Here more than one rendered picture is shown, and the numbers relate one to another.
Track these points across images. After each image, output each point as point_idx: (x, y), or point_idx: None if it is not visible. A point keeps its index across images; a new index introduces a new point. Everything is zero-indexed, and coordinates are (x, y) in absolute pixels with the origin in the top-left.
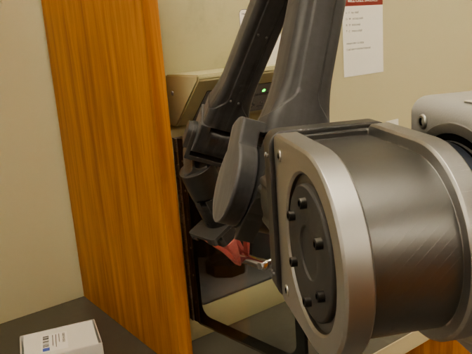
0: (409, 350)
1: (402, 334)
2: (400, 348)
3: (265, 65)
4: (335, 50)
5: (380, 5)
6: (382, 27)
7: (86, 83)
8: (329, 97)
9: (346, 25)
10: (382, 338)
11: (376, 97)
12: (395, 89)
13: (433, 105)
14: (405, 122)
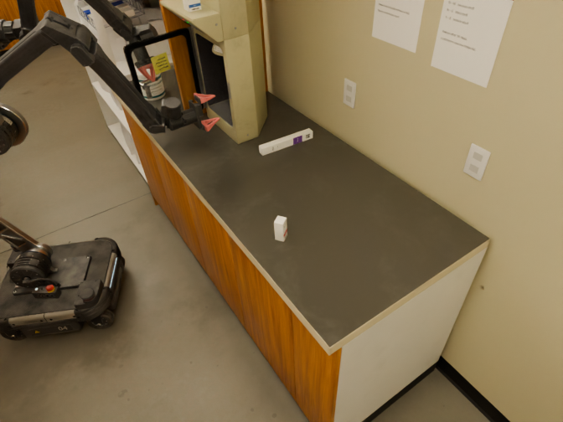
0: (183, 178)
1: (182, 169)
2: (179, 172)
3: (90, 5)
4: (18, 5)
5: (508, 1)
6: (503, 33)
7: None
8: (20, 16)
9: (447, 10)
10: (181, 163)
11: (467, 110)
12: (499, 119)
13: None
14: (503, 166)
